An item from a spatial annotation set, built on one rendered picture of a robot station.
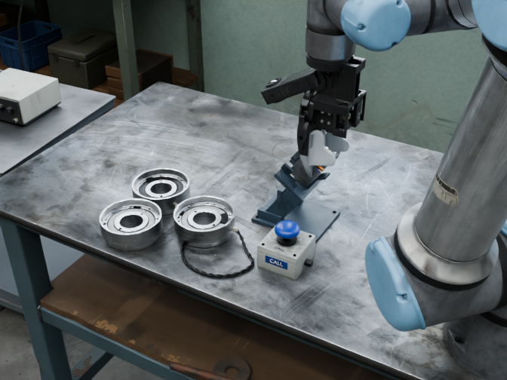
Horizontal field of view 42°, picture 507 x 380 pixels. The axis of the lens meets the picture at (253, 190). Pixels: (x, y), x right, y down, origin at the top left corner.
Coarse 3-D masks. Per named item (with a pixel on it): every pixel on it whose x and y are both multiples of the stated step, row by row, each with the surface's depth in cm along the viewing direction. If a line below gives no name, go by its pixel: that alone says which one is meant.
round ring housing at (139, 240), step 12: (120, 204) 117; (132, 204) 117; (144, 204) 117; (156, 204) 115; (108, 216) 114; (120, 216) 114; (132, 216) 115; (144, 216) 114; (156, 216) 114; (108, 228) 112; (120, 228) 112; (132, 228) 112; (156, 228) 111; (108, 240) 110; (120, 240) 109; (132, 240) 109; (144, 240) 110; (156, 240) 113
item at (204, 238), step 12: (180, 204) 115; (192, 204) 117; (204, 204) 117; (216, 204) 117; (228, 204) 116; (180, 216) 114; (192, 216) 114; (204, 216) 116; (216, 216) 114; (180, 228) 111; (204, 228) 112; (216, 228) 110; (228, 228) 111; (192, 240) 110; (204, 240) 110; (216, 240) 111
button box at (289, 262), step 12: (264, 240) 106; (276, 240) 106; (300, 240) 106; (312, 240) 107; (264, 252) 105; (276, 252) 104; (288, 252) 104; (300, 252) 104; (312, 252) 108; (264, 264) 107; (276, 264) 105; (288, 264) 104; (300, 264) 105; (312, 264) 106; (288, 276) 105
